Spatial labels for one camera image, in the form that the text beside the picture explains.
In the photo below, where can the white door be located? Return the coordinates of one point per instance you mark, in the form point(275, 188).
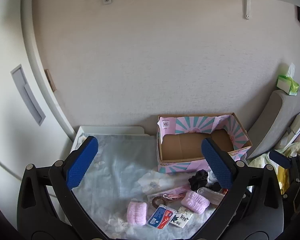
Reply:
point(5, 130)

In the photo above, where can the yellow snack packet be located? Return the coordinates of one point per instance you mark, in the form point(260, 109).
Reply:
point(282, 180)

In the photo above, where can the white door frame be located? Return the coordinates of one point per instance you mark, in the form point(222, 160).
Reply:
point(40, 62)

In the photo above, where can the pink hair clips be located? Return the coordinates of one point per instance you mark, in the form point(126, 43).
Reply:
point(171, 196)

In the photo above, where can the black scrunchie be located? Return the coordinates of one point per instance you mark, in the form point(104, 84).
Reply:
point(198, 178)

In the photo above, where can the long pink carton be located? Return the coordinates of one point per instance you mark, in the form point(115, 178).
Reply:
point(181, 188)

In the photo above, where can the grey pillow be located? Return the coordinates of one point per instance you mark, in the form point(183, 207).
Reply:
point(272, 122)

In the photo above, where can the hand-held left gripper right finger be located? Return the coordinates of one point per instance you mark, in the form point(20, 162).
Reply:
point(216, 163)

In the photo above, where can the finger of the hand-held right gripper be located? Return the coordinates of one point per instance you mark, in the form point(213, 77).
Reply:
point(280, 158)

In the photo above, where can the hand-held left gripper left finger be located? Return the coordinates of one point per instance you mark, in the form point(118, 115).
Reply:
point(82, 162)

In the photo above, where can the pale blue floral cloth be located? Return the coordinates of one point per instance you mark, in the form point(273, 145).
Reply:
point(120, 170)

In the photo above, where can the white cartoon sticker card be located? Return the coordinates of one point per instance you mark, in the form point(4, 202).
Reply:
point(182, 217)

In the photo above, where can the pink teal printed cardboard box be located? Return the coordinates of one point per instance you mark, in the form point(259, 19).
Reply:
point(190, 142)

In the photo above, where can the green tissue pack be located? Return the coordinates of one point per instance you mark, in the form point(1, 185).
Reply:
point(286, 85)

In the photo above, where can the white desktop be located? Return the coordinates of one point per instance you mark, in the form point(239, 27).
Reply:
point(110, 129)

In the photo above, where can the white plastic hair tool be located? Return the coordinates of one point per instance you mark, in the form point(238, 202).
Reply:
point(215, 196)

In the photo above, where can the pink fluffy wristband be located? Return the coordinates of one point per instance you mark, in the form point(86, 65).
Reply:
point(137, 212)
point(195, 201)

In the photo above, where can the blue red floss pick pack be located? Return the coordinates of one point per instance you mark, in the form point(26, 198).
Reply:
point(161, 216)

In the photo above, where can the pale yellow green bedding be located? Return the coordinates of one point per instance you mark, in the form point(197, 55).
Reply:
point(260, 161)

